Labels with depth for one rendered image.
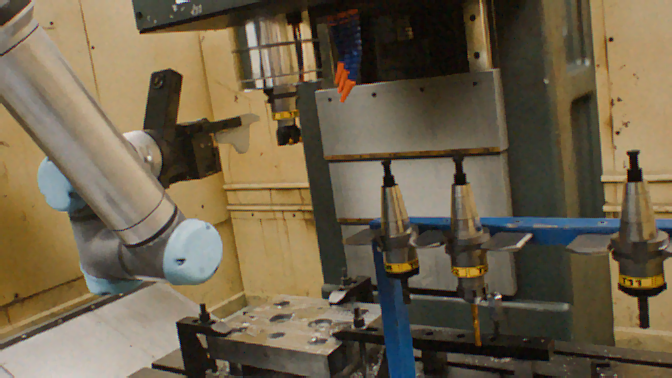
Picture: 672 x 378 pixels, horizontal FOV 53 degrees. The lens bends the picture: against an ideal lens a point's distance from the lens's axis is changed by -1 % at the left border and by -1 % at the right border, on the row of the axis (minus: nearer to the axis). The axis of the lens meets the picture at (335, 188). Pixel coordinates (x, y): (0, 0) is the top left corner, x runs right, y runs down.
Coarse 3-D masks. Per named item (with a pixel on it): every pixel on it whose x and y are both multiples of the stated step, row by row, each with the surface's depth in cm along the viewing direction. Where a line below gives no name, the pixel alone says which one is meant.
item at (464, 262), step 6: (486, 252) 92; (450, 258) 92; (456, 258) 91; (462, 258) 90; (468, 258) 90; (474, 258) 90; (480, 258) 90; (486, 258) 91; (456, 264) 91; (462, 264) 90; (468, 264) 90; (474, 264) 90; (480, 264) 90; (456, 276) 92; (474, 276) 90
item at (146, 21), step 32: (160, 0) 106; (192, 0) 102; (224, 0) 99; (256, 0) 95; (288, 0) 93; (320, 0) 99; (384, 0) 115; (416, 0) 125; (448, 0) 136; (160, 32) 113
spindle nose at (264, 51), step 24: (240, 24) 114; (264, 24) 113; (288, 24) 113; (312, 24) 117; (240, 48) 115; (264, 48) 113; (288, 48) 114; (312, 48) 117; (240, 72) 117; (264, 72) 114; (288, 72) 114; (312, 72) 117
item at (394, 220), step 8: (384, 192) 96; (392, 192) 96; (400, 192) 97; (384, 200) 96; (392, 200) 96; (400, 200) 96; (384, 208) 96; (392, 208) 96; (400, 208) 96; (384, 216) 97; (392, 216) 96; (400, 216) 96; (384, 224) 97; (392, 224) 96; (400, 224) 96; (408, 224) 97; (384, 232) 97; (392, 232) 96; (400, 232) 96
